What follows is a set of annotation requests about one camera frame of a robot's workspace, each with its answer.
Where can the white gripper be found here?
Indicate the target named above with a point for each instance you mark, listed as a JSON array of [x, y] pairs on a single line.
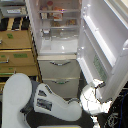
[[89, 102]]

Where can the white fridge door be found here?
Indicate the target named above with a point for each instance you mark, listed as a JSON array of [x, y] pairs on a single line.
[[103, 46]]

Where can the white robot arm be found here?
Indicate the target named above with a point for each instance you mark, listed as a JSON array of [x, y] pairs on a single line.
[[21, 94]]

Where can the lower fridge drawer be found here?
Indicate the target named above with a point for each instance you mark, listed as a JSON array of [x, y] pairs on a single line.
[[66, 88]]

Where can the fridge drawer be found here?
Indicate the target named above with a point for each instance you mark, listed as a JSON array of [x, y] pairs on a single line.
[[66, 88], [60, 69]]

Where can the upper fridge drawer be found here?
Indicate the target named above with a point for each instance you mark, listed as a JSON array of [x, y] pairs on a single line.
[[60, 69]]

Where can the white fridge body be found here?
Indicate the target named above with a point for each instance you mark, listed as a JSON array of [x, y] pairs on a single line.
[[53, 43]]

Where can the wooden drawer cabinet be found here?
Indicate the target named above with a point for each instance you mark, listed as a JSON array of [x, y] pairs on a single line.
[[18, 53]]

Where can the food items on shelf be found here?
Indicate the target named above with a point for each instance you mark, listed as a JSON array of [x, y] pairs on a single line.
[[59, 13]]

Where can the grey device on cabinet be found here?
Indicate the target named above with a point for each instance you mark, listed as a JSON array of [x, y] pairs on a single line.
[[13, 11]]

